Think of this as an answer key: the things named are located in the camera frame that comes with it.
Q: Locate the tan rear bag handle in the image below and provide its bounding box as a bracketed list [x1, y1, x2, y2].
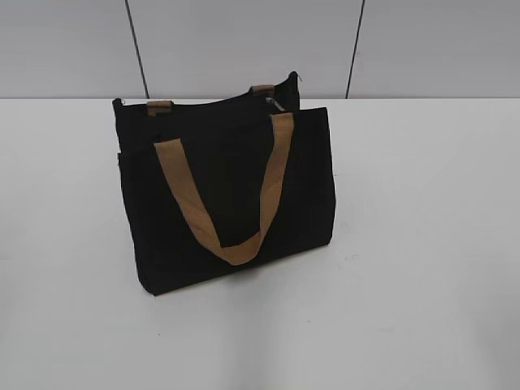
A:
[145, 84, 275, 116]

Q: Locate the black canvas tote bag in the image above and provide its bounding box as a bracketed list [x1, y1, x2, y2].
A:
[112, 72, 336, 296]

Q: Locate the silver zipper pull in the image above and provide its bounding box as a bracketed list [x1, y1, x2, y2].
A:
[265, 97, 285, 112]

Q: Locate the tan front bag handle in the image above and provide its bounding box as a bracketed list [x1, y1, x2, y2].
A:
[154, 112, 294, 266]

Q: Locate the tan bag handle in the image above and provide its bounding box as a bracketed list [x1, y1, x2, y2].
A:
[145, 84, 275, 116]
[154, 112, 294, 266]

